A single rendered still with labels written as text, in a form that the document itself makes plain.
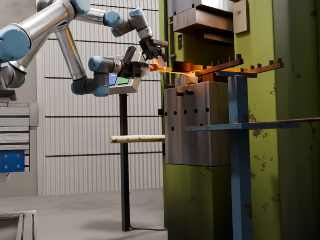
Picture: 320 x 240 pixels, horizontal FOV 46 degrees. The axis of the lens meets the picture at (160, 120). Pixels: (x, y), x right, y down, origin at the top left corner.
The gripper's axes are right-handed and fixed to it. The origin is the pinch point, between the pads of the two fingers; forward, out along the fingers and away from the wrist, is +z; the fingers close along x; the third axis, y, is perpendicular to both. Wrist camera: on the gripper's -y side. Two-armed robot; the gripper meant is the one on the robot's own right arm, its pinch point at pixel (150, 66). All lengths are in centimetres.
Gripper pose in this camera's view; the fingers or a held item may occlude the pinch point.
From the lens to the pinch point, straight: 202.4
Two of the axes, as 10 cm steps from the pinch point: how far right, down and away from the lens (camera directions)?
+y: 0.2, 10.0, -0.6
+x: 6.2, -0.6, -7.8
